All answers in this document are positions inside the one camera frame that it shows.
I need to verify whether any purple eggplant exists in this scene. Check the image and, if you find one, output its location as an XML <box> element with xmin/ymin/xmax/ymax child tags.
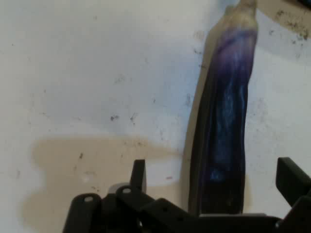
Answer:
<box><xmin>188</xmin><ymin>0</ymin><xmax>259</xmax><ymax>216</ymax></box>

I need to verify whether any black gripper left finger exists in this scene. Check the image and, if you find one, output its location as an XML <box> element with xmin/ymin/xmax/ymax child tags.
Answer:
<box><xmin>62</xmin><ymin>159</ymin><xmax>200</xmax><ymax>233</ymax></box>

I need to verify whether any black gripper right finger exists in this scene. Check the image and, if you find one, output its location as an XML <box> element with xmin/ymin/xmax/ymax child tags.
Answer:
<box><xmin>276</xmin><ymin>157</ymin><xmax>311</xmax><ymax>233</ymax></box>

